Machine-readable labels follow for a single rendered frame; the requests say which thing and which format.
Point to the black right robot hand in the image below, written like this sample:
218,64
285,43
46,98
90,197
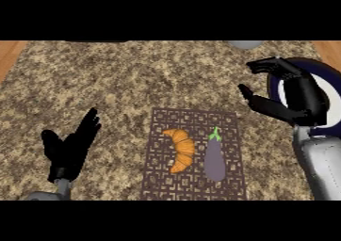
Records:
304,94

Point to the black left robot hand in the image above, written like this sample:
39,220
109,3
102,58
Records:
69,150

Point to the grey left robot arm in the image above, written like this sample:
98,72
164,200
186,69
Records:
53,191

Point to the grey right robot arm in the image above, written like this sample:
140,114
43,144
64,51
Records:
323,166

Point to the white plate with blue rim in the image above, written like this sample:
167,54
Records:
336,97

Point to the orange croissant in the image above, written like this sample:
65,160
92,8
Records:
182,150

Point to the brown patterned placemat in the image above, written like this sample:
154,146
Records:
195,188

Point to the grey round object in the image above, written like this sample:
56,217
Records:
245,44

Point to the purple eggplant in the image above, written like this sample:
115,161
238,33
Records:
214,160

